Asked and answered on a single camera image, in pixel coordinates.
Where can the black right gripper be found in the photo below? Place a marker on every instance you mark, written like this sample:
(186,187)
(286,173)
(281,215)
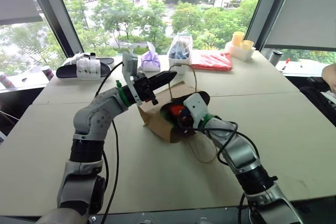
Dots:
(185,123)

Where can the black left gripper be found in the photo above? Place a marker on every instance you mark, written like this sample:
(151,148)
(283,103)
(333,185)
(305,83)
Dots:
(144,89)

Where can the red plush toy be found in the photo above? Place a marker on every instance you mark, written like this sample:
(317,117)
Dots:
(176,110)

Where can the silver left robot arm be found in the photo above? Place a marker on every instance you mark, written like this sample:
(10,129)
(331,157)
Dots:
(105,103)

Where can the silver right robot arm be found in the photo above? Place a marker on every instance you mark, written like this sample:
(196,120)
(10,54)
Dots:
(241,153)

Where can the brown paper bag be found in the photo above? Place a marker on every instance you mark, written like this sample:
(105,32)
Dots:
(157,121)

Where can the purple tissue pack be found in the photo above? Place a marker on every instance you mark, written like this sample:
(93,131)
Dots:
(149,61)

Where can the white basket with bagged items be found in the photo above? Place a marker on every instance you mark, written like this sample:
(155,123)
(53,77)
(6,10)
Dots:
(179,52)

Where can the red plastic package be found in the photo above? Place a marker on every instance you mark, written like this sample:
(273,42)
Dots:
(211,62)

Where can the white plastic box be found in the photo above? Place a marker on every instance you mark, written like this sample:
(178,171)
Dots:
(240,52)

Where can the tall yellow cup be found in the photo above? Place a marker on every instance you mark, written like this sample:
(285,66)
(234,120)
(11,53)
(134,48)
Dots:
(237,39)

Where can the short yellow cup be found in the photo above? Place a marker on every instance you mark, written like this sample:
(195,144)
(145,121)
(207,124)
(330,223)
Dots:
(247,45)

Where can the dark robot chest plate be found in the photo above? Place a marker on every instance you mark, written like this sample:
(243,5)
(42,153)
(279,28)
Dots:
(170,216)

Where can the grey black tumbler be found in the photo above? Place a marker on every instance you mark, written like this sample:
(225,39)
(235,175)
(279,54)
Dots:
(275,58)

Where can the red white drink can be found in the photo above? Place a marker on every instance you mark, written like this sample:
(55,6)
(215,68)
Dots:
(47,73)

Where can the red marker pen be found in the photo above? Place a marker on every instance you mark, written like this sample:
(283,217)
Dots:
(286,64)

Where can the patterned drink can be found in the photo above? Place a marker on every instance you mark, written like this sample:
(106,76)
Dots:
(5,80)

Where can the person at table edge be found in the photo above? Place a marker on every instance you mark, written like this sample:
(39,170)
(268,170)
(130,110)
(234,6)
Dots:
(330,77)

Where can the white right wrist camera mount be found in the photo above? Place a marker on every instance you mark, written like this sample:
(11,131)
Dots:
(195,107)

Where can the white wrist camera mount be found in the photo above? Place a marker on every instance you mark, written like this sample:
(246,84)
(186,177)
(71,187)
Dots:
(195,107)
(130,64)

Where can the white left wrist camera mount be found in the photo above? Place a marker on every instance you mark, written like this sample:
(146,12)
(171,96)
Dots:
(130,64)

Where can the dark window frame post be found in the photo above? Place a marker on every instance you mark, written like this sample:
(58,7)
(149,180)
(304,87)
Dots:
(262,11)
(55,11)

